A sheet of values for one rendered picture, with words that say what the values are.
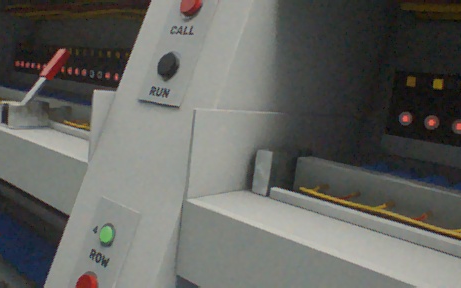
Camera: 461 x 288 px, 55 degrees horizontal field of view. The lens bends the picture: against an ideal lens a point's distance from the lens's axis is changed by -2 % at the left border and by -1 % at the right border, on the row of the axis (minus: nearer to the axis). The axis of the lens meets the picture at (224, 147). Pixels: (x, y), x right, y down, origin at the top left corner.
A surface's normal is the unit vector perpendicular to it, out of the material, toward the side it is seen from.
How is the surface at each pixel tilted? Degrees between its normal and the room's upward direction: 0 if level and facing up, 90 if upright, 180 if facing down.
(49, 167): 109
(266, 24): 90
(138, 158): 90
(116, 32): 90
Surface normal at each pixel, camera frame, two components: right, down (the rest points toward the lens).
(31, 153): -0.65, 0.03
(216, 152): 0.75, 0.18
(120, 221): -0.58, -0.29
